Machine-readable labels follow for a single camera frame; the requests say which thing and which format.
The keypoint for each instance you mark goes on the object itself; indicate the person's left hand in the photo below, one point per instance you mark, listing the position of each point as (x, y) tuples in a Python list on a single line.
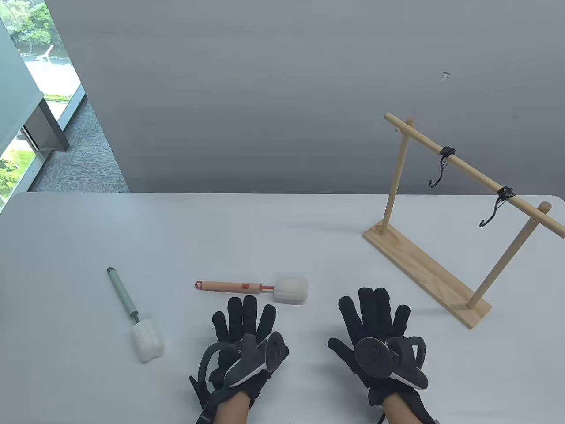
[(240, 318)]

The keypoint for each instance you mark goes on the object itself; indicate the person's left forearm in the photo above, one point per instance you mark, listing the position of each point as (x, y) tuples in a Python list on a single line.
[(231, 410)]

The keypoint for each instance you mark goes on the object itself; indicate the person's right hand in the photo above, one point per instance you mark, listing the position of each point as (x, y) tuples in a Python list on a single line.
[(373, 318)]

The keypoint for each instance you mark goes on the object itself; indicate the dark grey handheld controller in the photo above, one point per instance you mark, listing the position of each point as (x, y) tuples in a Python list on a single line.
[(375, 357), (249, 364)]

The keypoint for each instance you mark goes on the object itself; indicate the black s-hook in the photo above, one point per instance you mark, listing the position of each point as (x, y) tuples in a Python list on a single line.
[(505, 192), (447, 151)]

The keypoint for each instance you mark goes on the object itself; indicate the glass window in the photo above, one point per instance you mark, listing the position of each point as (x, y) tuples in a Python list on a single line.
[(48, 70)]

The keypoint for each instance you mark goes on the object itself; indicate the person's right forearm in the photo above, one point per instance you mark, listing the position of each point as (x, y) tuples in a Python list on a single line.
[(397, 413)]

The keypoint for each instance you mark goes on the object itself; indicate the wooden hanging rack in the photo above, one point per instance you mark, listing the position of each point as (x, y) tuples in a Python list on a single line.
[(476, 175)]

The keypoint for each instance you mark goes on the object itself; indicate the grey window pillar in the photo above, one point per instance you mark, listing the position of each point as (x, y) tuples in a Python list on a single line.
[(17, 97)]

